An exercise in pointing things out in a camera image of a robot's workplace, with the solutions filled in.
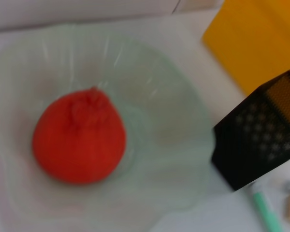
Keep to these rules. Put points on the yellow plastic bin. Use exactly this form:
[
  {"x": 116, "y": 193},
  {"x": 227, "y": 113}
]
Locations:
[{"x": 251, "y": 36}]

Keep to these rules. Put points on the translucent green fruit bowl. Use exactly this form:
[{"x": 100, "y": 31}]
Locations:
[{"x": 159, "y": 101}]

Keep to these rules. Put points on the red-orange toy orange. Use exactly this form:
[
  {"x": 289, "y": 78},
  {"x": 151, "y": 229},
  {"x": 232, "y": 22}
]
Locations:
[{"x": 79, "y": 140}]

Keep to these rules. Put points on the black mesh pen holder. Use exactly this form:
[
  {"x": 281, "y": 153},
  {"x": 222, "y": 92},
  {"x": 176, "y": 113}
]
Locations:
[{"x": 251, "y": 145}]

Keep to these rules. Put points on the green pen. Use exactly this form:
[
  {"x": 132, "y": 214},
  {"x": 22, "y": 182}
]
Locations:
[{"x": 265, "y": 210}]

